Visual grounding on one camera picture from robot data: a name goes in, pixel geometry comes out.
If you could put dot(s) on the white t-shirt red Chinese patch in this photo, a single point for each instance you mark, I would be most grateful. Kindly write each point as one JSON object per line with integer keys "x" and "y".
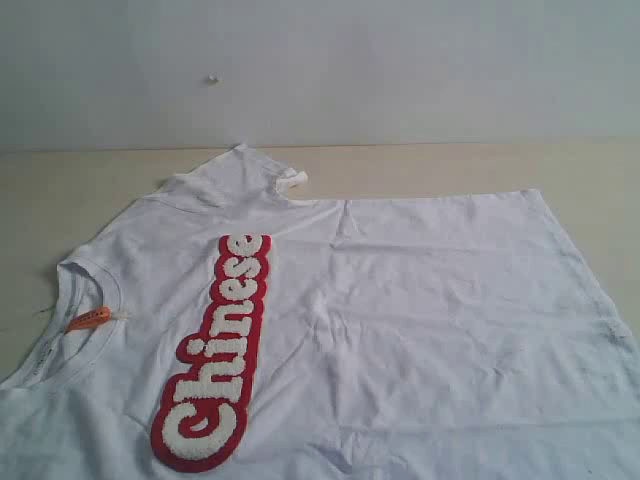
{"x": 446, "y": 338}

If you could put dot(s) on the orange tag on collar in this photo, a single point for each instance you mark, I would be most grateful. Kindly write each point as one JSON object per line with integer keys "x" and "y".
{"x": 95, "y": 318}

